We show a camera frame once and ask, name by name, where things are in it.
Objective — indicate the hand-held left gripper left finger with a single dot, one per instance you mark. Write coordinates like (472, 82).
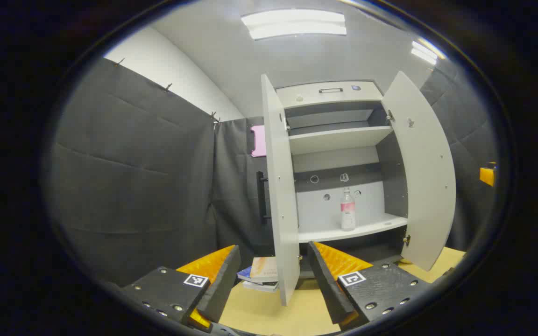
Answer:
(222, 284)

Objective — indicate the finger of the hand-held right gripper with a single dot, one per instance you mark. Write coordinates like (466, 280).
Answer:
(487, 176)

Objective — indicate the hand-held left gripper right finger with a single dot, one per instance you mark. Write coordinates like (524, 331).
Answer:
(327, 284)

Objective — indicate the grey cabinet door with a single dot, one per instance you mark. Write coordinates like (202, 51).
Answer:
(280, 186)
(423, 177)

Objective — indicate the clear bottle with pink label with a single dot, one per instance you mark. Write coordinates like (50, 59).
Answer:
(348, 219)

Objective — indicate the grey cabinet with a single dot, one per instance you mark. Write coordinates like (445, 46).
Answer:
(339, 140)

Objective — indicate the grey cabinet drawer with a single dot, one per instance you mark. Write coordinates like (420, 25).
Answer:
(306, 95)

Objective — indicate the blue book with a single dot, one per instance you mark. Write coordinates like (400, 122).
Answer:
(244, 274)

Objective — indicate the white book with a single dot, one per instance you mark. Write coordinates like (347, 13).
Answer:
(259, 286)

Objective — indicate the beige book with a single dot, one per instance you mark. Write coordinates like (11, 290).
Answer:
(264, 269)

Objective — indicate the small ceiling light panel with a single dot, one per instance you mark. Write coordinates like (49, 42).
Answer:
(424, 52)

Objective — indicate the large ceiling light panel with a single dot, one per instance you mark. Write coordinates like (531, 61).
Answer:
(292, 23)

